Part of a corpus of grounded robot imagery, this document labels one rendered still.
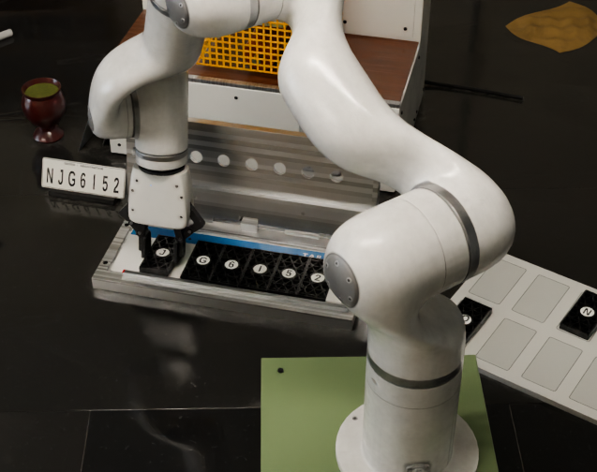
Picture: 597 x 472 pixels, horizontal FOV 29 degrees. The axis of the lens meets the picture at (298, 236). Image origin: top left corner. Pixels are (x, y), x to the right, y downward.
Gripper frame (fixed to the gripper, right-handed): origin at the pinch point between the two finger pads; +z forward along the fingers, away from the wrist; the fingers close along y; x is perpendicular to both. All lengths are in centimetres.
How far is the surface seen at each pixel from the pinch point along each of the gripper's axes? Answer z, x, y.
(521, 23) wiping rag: -16, 98, 52
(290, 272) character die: 1.3, 0.9, 21.9
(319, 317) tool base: 4.6, -6.6, 28.6
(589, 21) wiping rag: -17, 101, 66
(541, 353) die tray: 5, -6, 64
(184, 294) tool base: 4.3, -6.7, 6.0
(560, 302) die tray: 2, 7, 66
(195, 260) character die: 1.5, 0.0, 5.8
